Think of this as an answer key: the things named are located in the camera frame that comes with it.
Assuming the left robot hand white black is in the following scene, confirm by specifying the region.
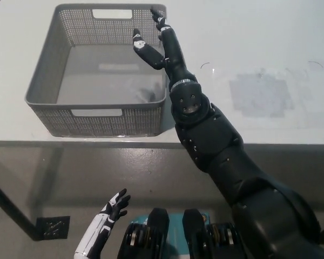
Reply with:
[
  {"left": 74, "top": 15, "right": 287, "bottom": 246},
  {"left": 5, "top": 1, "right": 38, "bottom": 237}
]
[{"left": 73, "top": 188, "right": 132, "bottom": 259}]

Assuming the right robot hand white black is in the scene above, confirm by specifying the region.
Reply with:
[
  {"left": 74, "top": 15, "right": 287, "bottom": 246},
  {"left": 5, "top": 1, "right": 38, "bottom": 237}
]
[{"left": 132, "top": 6, "right": 198, "bottom": 87}]

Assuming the black table foot plate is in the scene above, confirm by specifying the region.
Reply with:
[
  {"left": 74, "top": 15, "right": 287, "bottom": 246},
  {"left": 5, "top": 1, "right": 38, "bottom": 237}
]
[{"left": 36, "top": 215, "right": 71, "bottom": 241}]

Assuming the black table leg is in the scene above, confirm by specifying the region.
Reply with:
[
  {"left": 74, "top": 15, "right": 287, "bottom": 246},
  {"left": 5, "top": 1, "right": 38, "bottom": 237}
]
[{"left": 0, "top": 174, "right": 42, "bottom": 240}]

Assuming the grey perforated plastic basket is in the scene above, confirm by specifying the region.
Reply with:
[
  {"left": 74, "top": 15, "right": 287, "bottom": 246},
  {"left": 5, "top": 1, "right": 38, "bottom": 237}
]
[{"left": 24, "top": 3, "right": 168, "bottom": 138}]

